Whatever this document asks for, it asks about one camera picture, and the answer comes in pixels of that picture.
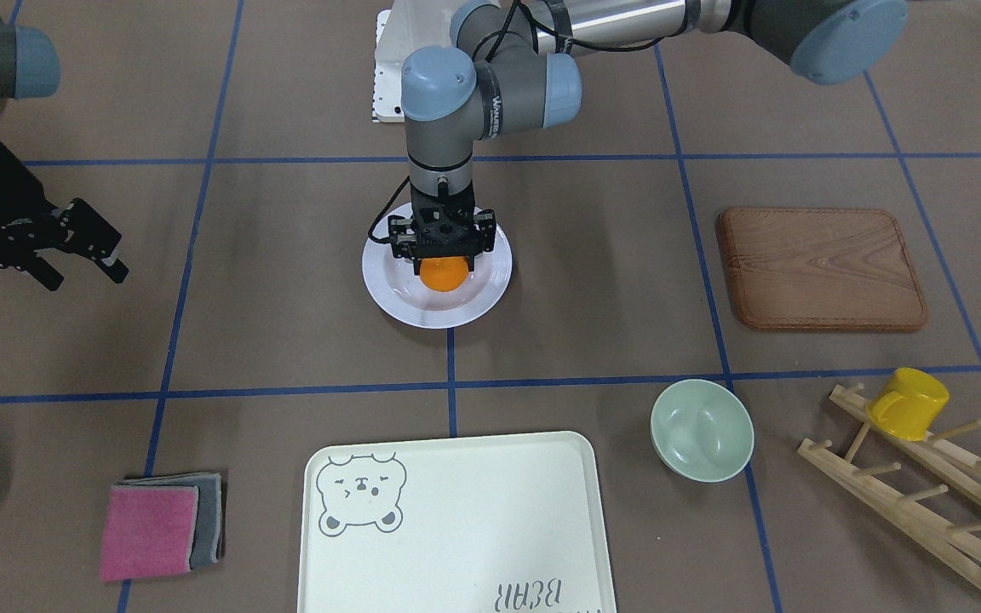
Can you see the white plate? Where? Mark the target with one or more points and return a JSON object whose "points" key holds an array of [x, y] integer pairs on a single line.
{"points": [[396, 290]]}

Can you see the yellow cup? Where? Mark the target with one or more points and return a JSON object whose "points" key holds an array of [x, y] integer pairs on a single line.
{"points": [[908, 404]]}

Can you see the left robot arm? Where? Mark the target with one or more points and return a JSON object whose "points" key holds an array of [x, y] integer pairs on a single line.
{"points": [[505, 70]]}

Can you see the cream bear tray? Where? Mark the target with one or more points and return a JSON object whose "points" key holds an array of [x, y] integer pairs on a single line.
{"points": [[504, 523]]}

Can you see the grey cloth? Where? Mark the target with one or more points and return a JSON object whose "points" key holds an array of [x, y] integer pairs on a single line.
{"points": [[209, 521]]}

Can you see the green bowl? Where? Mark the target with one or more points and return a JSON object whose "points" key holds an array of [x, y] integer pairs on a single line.
{"points": [[701, 431]]}

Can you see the pink cloth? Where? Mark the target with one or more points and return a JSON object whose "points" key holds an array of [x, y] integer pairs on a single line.
{"points": [[149, 532]]}

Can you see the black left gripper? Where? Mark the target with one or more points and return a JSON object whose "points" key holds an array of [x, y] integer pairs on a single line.
{"points": [[402, 239]]}

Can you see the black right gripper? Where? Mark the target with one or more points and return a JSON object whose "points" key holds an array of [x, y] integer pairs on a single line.
{"points": [[3, 189]]}

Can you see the wooden cutting board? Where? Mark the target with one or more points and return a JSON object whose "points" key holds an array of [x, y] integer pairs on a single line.
{"points": [[819, 269]]}

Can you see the wooden dish rack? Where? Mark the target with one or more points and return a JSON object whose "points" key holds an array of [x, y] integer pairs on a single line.
{"points": [[945, 519]]}

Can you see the orange fruit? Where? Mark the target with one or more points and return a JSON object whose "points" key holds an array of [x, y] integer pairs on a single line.
{"points": [[443, 274]]}

